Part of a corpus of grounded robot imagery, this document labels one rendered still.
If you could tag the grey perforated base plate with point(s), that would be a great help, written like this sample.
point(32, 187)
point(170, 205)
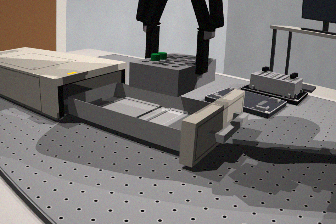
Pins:
point(280, 170)

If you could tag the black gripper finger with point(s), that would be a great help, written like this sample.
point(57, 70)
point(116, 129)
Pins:
point(149, 13)
point(208, 21)

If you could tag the grey perforated block with round holes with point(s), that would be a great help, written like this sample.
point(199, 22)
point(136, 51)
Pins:
point(276, 83)
point(174, 77)

